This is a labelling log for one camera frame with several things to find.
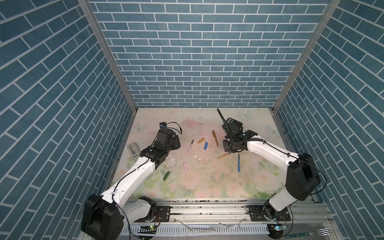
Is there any brown pen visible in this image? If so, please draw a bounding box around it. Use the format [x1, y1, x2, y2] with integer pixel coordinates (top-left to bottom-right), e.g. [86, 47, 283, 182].
[212, 130, 220, 148]

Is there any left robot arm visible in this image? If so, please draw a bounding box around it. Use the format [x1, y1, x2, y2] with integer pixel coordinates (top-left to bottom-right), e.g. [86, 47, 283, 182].
[81, 128, 181, 240]

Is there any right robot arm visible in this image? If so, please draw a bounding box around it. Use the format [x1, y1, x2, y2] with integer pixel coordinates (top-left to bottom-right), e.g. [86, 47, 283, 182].
[223, 129, 321, 221]

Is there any pink pen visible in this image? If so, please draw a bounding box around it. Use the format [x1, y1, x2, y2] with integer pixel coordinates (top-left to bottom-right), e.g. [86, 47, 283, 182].
[186, 140, 194, 156]

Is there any blue pen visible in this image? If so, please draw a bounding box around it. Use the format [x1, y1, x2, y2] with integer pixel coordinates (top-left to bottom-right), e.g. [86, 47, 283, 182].
[237, 154, 241, 173]

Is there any green pen cap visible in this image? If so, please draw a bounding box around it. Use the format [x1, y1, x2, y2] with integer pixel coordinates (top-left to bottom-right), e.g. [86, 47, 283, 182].
[163, 171, 171, 181]

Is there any black calculator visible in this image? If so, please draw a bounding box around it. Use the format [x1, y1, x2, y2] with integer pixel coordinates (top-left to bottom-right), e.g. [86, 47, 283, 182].
[226, 118, 243, 133]

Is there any grey stapler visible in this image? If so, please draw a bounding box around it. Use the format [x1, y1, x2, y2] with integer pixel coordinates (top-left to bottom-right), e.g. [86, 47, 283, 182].
[127, 143, 141, 162]

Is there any metal fork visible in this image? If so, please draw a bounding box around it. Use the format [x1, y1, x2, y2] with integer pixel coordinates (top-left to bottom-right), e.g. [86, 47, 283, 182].
[285, 228, 333, 239]

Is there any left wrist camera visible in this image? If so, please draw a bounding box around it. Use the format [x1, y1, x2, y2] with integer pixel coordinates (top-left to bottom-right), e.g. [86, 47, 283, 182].
[159, 122, 168, 129]

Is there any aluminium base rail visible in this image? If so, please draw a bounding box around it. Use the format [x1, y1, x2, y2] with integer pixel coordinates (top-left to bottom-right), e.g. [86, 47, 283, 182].
[121, 199, 341, 240]

